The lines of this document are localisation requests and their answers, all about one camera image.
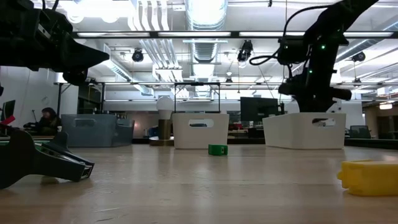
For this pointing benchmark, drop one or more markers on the gray translucent plastic bin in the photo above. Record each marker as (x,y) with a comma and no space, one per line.
(99,133)

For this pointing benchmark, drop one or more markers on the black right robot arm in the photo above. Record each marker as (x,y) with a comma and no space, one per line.
(342,15)

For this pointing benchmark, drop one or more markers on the white plastic bin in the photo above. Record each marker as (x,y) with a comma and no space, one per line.
(186,137)
(295,133)

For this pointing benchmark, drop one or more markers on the black background frame post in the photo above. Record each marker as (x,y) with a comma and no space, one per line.
(59,99)

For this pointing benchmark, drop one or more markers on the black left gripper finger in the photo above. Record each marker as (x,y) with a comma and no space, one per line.
(75,77)
(84,57)

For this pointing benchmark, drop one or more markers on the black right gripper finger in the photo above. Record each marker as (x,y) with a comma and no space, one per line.
(325,107)
(306,107)

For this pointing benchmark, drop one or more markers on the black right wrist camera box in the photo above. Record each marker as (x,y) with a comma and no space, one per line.
(292,51)

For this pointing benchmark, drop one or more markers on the black overhead light beam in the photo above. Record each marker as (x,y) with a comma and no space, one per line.
(234,34)

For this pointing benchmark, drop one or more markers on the person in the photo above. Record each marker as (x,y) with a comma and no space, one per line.
(46,123)

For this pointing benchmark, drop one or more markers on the dark office chair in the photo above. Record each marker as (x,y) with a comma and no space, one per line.
(360,132)

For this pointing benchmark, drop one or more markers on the black computer monitor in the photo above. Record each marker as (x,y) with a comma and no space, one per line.
(258,109)
(9,109)

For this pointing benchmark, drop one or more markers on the black overhead camera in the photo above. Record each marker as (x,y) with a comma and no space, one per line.
(245,49)

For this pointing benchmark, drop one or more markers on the red stapler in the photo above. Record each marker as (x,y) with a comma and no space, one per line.
(7,120)

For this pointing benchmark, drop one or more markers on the green mini stapler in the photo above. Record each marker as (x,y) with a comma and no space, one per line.
(216,150)

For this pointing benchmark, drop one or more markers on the lit ceiling light fixture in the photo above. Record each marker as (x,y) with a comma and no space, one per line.
(385,106)

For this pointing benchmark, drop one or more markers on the black metal frame stand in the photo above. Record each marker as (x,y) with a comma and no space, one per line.
(197,83)

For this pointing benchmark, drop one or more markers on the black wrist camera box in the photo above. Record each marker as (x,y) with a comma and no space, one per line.
(56,23)
(292,51)

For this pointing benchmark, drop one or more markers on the silver ventilation duct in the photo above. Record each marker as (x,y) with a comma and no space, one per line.
(206,18)

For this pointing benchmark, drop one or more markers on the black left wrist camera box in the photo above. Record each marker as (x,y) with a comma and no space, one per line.
(56,23)

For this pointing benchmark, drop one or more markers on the black ceiling spotlight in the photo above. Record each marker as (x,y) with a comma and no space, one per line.
(359,57)
(137,56)

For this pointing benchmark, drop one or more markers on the white light bulb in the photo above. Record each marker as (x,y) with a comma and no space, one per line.
(165,105)

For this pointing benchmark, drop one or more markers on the brass lamp base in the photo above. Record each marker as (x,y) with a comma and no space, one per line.
(164,129)

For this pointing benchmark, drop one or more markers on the yellow tape roll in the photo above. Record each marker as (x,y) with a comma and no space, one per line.
(370,179)

